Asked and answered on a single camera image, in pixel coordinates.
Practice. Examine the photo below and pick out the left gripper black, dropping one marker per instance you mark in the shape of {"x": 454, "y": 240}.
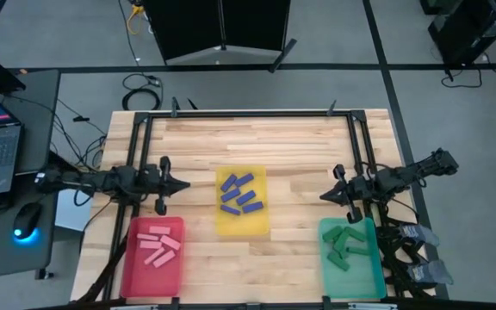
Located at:
{"x": 162, "y": 183}

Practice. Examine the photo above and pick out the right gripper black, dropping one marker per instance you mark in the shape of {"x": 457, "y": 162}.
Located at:
{"x": 360, "y": 187}

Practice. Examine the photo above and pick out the green rectangular block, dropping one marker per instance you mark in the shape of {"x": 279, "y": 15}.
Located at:
{"x": 341, "y": 240}
{"x": 338, "y": 262}
{"x": 339, "y": 251}
{"x": 358, "y": 251}
{"x": 332, "y": 233}
{"x": 355, "y": 234}

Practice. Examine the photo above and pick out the pink rectangular block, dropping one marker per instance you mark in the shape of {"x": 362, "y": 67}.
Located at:
{"x": 150, "y": 244}
{"x": 154, "y": 256}
{"x": 159, "y": 230}
{"x": 147, "y": 237}
{"x": 164, "y": 258}
{"x": 170, "y": 242}

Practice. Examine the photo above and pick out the blue rectangular block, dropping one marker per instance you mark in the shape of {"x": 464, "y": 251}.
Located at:
{"x": 228, "y": 182}
{"x": 252, "y": 207}
{"x": 246, "y": 197}
{"x": 230, "y": 209}
{"x": 230, "y": 195}
{"x": 244, "y": 179}

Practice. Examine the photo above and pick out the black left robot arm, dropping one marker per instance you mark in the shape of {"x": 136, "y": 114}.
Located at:
{"x": 106, "y": 181}

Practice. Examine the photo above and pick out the yellow plastic bin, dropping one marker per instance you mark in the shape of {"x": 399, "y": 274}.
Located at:
{"x": 241, "y": 224}

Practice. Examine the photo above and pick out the black table clamp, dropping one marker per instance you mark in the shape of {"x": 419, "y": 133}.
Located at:
{"x": 331, "y": 107}
{"x": 174, "y": 107}

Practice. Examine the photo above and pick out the teal plastic bin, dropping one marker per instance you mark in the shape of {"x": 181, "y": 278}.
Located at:
{"x": 360, "y": 280}

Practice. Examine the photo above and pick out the grey power supply box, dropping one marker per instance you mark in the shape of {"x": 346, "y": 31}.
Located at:
{"x": 431, "y": 272}
{"x": 418, "y": 234}

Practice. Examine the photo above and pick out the red plastic bin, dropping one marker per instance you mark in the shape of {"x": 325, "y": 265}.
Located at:
{"x": 153, "y": 280}

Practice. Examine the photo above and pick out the white sheet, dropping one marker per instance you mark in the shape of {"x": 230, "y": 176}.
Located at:
{"x": 73, "y": 213}

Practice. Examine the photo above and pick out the grey desk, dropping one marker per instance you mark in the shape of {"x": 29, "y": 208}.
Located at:
{"x": 37, "y": 129}

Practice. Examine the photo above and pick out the black computer mouse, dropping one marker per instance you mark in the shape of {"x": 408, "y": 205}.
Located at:
{"x": 26, "y": 219}

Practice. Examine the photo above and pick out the black folding partition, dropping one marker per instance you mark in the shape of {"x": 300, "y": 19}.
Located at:
{"x": 187, "y": 26}

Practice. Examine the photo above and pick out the black equipment rack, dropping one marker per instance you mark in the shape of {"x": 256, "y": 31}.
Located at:
{"x": 467, "y": 30}

